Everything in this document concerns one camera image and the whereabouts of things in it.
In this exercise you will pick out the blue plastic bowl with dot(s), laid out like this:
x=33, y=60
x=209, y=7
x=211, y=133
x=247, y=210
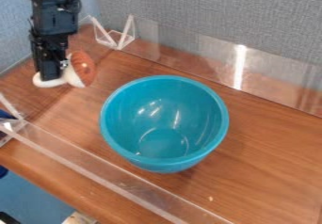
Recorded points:
x=164, y=122

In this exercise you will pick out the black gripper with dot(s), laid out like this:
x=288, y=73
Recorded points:
x=54, y=24

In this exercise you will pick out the white brown toy mushroom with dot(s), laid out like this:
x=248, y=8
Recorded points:
x=80, y=74

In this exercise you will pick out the clear acrylic front barrier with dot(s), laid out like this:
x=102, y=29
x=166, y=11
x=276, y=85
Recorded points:
x=166, y=204

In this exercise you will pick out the clear acrylic back barrier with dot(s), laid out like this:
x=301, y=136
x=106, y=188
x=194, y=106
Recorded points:
x=273, y=77

